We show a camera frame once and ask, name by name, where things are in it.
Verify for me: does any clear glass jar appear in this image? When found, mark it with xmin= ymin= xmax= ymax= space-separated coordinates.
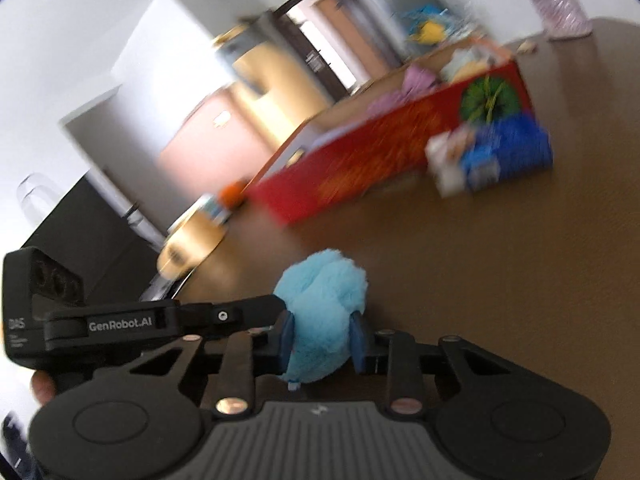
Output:
xmin=16 ymin=174 xmax=56 ymax=221

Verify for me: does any black cabinet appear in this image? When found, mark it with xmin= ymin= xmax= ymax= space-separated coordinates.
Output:
xmin=0 ymin=177 xmax=168 ymax=311

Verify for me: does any purple satin pouch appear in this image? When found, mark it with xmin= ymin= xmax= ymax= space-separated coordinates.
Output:
xmin=366 ymin=94 xmax=403 ymax=117

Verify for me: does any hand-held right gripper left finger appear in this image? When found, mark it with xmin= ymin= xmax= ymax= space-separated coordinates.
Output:
xmin=130 ymin=310 xmax=296 ymax=417

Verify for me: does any yellow mug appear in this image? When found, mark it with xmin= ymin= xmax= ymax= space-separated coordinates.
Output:
xmin=156 ymin=210 xmax=231 ymax=281

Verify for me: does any pink ribbed suitcase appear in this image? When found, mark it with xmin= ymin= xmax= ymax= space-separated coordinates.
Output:
xmin=157 ymin=82 xmax=286 ymax=201

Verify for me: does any blue and yellow toy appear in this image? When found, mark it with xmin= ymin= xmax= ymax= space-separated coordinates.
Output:
xmin=404 ymin=4 xmax=453 ymax=47

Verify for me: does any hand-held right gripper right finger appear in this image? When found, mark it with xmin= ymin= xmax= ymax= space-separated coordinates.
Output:
xmin=349 ymin=310 xmax=522 ymax=417

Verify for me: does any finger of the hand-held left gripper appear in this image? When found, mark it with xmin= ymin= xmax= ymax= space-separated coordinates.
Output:
xmin=177 ymin=294 xmax=288 ymax=337

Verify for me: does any purple ribbed towel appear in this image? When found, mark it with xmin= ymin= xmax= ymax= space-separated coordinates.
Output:
xmin=400 ymin=66 xmax=441 ymax=98

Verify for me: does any person's left hand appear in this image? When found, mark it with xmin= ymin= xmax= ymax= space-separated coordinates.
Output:
xmin=29 ymin=372 xmax=57 ymax=406

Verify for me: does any bright blue fluffy ball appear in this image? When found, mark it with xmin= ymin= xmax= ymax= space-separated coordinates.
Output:
xmin=272 ymin=249 xmax=370 ymax=391

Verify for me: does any blue and white packet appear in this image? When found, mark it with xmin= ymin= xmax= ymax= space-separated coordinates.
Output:
xmin=425 ymin=112 xmax=555 ymax=198

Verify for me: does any red cardboard box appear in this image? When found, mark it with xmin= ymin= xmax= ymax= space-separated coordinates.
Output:
xmin=247 ymin=42 xmax=533 ymax=226

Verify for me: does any dark wooden door frame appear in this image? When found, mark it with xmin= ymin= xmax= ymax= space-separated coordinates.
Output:
xmin=272 ymin=0 xmax=401 ymax=96

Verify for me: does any orange fruit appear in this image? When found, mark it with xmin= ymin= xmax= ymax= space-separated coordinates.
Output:
xmin=221 ymin=183 xmax=247 ymax=209

